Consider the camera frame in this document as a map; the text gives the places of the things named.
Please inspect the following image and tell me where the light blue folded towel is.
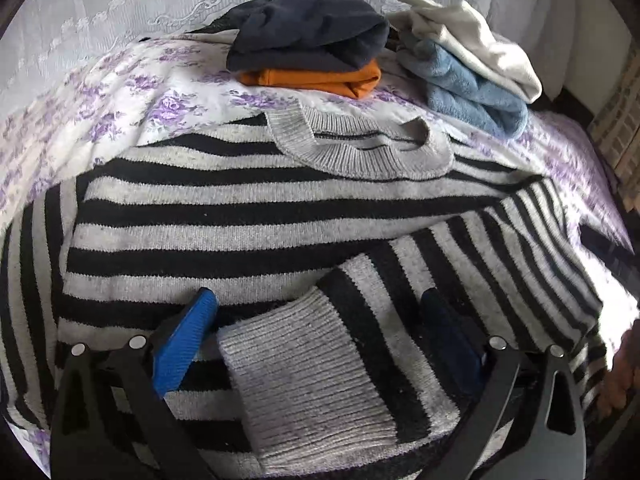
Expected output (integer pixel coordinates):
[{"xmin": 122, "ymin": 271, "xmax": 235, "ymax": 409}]
[{"xmin": 396, "ymin": 32, "xmax": 528, "ymax": 140}]

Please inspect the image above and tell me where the black white striped sweater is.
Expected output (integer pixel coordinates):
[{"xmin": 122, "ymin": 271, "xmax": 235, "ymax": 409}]
[{"xmin": 1, "ymin": 103, "xmax": 605, "ymax": 479}]

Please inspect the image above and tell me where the beige checked window curtain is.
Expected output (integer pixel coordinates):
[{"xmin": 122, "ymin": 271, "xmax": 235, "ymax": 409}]
[{"xmin": 589, "ymin": 47, "xmax": 640, "ymax": 211}]

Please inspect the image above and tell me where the purple floral bed sheet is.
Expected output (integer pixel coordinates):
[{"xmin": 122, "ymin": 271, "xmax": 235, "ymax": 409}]
[{"xmin": 0, "ymin": 29, "xmax": 637, "ymax": 480}]

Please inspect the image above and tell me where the navy folded garment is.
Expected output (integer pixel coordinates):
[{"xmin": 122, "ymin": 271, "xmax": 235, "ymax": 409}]
[{"xmin": 198, "ymin": 0, "xmax": 390, "ymax": 73}]

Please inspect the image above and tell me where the white folded garment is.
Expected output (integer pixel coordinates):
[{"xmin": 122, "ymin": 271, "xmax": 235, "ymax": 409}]
[{"xmin": 387, "ymin": 0, "xmax": 542, "ymax": 104}]

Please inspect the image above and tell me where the person's right hand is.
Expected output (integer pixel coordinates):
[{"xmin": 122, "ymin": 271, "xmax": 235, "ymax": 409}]
[{"xmin": 597, "ymin": 320, "xmax": 639, "ymax": 419}]

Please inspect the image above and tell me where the orange folded garment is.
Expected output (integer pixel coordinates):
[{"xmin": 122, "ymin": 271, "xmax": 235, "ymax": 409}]
[{"xmin": 238, "ymin": 60, "xmax": 382, "ymax": 100}]

